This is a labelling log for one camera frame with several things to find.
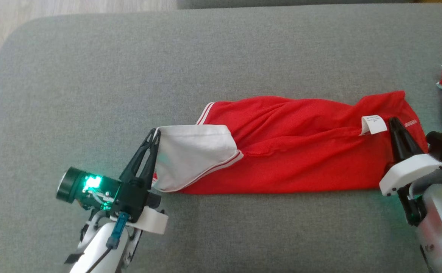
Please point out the red white sports jersey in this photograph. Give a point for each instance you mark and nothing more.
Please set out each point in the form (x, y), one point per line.
(300, 151)

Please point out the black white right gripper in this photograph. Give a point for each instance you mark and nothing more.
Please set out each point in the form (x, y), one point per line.
(410, 170)

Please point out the grey sofa cushion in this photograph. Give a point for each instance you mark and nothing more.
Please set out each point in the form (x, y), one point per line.
(281, 3)

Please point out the grey fabric sofa seat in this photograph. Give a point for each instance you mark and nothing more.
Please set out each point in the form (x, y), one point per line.
(220, 235)

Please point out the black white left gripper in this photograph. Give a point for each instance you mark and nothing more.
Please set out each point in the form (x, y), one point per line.
(130, 197)

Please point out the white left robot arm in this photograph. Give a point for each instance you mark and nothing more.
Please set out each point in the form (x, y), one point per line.
(99, 250)

